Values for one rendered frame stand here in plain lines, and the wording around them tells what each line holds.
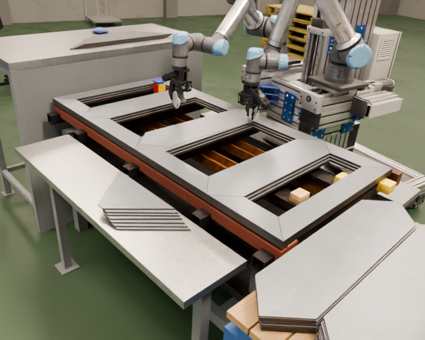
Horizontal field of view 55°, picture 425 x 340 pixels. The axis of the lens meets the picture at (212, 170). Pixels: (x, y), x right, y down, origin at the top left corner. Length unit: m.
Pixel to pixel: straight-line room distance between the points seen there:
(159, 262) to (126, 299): 0.95
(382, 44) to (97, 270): 2.04
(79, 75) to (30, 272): 1.12
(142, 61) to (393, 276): 1.95
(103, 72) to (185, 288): 1.61
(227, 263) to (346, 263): 0.35
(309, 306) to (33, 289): 1.64
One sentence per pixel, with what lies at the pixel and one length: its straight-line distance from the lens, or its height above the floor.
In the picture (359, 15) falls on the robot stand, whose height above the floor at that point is 1.33.
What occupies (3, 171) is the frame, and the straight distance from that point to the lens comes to 3.09.
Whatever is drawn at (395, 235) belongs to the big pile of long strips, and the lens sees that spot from 1.41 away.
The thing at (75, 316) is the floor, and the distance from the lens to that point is 2.19.
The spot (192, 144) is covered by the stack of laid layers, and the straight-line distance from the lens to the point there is 1.80.
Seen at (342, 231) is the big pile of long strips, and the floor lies 0.85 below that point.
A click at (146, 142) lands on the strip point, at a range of 1.79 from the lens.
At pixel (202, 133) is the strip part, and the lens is 1.89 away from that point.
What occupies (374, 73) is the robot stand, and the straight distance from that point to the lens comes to 2.63.
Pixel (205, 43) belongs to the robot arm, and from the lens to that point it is 1.95.
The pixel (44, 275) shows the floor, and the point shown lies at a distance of 2.44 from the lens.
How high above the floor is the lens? 1.61
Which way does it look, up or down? 29 degrees down
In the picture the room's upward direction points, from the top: 4 degrees clockwise
